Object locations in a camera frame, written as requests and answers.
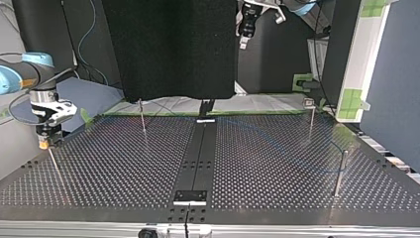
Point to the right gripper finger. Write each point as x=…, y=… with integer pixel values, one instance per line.
x=43, y=144

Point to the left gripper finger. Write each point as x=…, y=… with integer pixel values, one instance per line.
x=243, y=43

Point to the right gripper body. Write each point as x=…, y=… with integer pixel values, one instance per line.
x=49, y=134

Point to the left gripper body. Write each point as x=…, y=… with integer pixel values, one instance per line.
x=248, y=20

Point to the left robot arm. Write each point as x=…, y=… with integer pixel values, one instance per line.
x=303, y=7

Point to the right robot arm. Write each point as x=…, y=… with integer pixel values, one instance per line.
x=29, y=74

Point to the grey board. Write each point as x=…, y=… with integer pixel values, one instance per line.
x=92, y=94

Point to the black panel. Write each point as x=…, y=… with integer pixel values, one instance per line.
x=171, y=46

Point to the metal post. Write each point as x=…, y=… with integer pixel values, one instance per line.
x=310, y=110
x=52, y=158
x=340, y=172
x=142, y=119

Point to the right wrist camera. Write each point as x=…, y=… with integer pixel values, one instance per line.
x=61, y=110

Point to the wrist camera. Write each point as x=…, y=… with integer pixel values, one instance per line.
x=280, y=16
x=61, y=110

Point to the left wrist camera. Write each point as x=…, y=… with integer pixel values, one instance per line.
x=280, y=16

